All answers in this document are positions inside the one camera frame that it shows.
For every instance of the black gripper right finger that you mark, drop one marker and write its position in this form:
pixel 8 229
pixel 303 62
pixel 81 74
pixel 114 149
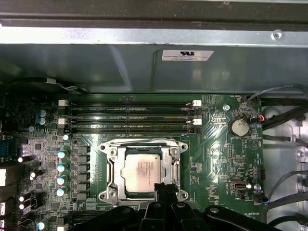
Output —
pixel 180 216

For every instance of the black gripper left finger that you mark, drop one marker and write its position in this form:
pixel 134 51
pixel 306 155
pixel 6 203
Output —
pixel 154 216

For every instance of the silver CPU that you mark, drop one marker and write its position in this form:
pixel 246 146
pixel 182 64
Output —
pixel 142 170

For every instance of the metal socket cover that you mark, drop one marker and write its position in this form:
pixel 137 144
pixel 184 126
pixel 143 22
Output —
pixel 118 173

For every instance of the CPU socket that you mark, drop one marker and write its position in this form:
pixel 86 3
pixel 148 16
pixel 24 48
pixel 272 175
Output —
pixel 108 147

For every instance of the RAM slot black clips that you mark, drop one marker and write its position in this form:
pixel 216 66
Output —
pixel 108 112
pixel 120 131

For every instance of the RAM slot white clips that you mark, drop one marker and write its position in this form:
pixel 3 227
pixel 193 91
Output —
pixel 120 105
pixel 108 122

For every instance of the green motherboard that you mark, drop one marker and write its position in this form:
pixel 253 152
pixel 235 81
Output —
pixel 211 149

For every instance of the silver coin battery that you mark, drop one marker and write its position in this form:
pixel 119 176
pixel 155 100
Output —
pixel 239 127

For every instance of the black PC case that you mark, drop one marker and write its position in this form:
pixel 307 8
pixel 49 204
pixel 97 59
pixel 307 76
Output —
pixel 96 67

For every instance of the white label sticker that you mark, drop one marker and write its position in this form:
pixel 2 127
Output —
pixel 187 55

